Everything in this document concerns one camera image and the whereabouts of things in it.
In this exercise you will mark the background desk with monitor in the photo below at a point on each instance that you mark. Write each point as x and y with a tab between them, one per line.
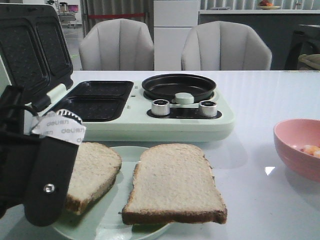
69	12

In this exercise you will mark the left silver control knob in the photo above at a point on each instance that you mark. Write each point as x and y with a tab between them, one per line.
160	107

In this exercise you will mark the grey upholstered chair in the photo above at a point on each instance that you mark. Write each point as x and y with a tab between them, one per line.
117	45
225	46

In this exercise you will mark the mint green round plate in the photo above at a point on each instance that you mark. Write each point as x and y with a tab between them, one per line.
103	220

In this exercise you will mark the mint green breakfast maker base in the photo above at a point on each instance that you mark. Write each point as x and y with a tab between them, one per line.
113	107

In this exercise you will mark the mint green sandwich maker lid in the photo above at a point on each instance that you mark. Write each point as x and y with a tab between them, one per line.
34	51

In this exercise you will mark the pink bowl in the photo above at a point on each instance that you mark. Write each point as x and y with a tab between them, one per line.
289	138

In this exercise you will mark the right grey upholstered chair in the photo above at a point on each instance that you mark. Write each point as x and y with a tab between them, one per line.
225	46

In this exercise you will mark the orange shrimp pieces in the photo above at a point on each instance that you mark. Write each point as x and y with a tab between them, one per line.
312	150

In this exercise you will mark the left grey upholstered chair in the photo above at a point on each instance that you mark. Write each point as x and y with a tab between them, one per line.
117	45

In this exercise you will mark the black round frying pan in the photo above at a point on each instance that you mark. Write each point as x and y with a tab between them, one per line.
166	86

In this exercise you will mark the fruit plate on counter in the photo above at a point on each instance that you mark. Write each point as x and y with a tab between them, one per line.
267	5

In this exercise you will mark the white refrigerator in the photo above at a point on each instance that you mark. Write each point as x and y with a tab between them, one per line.
172	21

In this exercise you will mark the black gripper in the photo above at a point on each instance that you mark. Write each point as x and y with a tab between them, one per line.
34	171

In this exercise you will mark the red barrier tape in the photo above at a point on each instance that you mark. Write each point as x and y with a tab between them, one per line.
117	16

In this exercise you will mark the grey counter with white top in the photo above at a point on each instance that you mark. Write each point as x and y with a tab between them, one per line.
275	27

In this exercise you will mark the silver control knob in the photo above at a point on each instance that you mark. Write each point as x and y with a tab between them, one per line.
160	107
207	108

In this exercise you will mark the right silver control knob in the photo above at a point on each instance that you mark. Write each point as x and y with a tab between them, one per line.
207	108

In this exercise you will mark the bread slice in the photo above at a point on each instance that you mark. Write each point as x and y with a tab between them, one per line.
95	171
174	183

